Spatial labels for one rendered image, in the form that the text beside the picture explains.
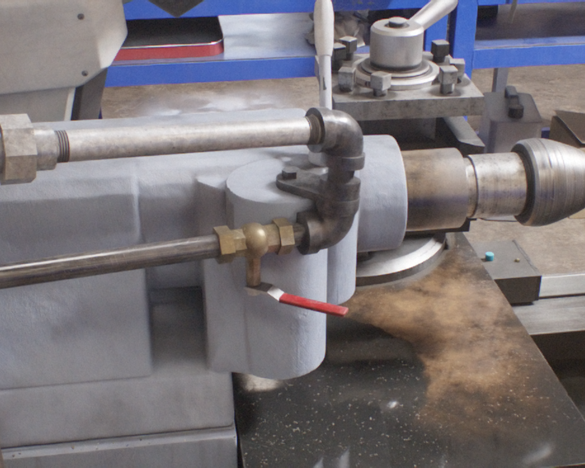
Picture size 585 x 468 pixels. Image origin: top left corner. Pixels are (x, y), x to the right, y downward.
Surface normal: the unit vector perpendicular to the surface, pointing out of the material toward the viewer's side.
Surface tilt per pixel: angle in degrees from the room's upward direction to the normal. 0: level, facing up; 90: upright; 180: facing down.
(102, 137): 45
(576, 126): 9
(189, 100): 0
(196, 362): 0
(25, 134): 56
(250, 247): 81
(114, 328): 70
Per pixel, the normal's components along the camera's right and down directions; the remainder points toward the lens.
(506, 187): 0.14, 0.15
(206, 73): 0.14, 0.47
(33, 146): 0.44, -0.15
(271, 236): 0.37, 0.07
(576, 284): 0.11, -0.29
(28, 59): 0.29, 0.72
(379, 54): -0.65, 0.36
